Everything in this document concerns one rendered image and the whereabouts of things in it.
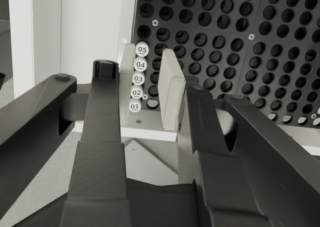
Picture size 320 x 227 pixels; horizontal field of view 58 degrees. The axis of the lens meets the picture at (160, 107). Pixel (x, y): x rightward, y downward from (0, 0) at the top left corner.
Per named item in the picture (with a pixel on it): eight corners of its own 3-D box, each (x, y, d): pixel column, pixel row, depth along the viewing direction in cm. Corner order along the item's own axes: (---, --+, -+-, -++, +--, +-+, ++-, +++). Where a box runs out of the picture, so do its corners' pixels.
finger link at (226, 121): (187, 106, 13) (250, 113, 14) (176, 73, 18) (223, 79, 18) (182, 134, 14) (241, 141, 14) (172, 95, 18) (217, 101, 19)
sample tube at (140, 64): (145, 60, 31) (145, 73, 27) (133, 58, 31) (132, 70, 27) (147, 49, 31) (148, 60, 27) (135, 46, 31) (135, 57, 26)
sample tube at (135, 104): (141, 95, 33) (141, 112, 29) (130, 95, 33) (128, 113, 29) (140, 84, 32) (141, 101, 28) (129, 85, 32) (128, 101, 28)
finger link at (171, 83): (172, 78, 14) (186, 80, 14) (163, 47, 21) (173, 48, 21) (162, 130, 16) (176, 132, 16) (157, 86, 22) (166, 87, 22)
